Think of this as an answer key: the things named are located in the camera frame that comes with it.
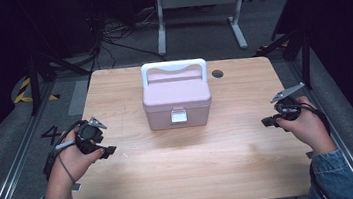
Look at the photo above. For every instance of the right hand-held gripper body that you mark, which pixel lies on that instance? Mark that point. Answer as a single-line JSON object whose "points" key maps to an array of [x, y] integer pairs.
{"points": [[287, 105]]}

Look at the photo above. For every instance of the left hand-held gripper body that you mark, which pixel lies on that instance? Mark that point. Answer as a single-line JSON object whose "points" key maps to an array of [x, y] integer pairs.
{"points": [[87, 136]]}

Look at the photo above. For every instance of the pink storage box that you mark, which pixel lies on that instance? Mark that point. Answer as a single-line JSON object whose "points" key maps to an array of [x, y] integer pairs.
{"points": [[176, 96]]}

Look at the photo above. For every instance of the person's right hand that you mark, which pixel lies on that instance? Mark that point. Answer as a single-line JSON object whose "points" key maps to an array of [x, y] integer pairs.
{"points": [[308, 128]]}

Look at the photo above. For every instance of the person's left hand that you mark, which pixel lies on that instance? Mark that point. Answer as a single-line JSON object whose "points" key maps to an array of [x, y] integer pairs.
{"points": [[71, 165]]}

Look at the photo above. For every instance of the black tripod stand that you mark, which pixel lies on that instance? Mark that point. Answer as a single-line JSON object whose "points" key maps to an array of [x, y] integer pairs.
{"points": [[293, 49], [47, 69]]}

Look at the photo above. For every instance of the person's right denim sleeve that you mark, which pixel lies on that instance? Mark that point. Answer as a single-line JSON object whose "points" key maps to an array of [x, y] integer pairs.
{"points": [[334, 177]]}

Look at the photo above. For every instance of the white metal table frame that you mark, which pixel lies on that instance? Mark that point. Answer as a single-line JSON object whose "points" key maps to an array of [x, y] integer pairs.
{"points": [[200, 13]]}

